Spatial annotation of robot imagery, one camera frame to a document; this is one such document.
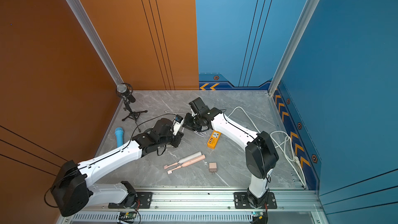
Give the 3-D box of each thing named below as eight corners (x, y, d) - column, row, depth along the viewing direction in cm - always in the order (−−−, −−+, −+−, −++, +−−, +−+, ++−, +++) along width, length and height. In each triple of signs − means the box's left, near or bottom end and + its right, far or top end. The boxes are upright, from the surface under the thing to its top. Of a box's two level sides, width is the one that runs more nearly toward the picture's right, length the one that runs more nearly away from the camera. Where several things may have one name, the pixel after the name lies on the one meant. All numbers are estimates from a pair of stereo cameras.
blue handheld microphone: (117, 147, 93) (115, 145, 91) (117, 130, 101) (115, 128, 98) (124, 145, 94) (121, 143, 92) (123, 129, 102) (121, 126, 99)
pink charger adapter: (209, 173, 83) (209, 172, 82) (209, 163, 87) (209, 162, 85) (217, 173, 83) (217, 172, 82) (216, 163, 87) (216, 162, 85)
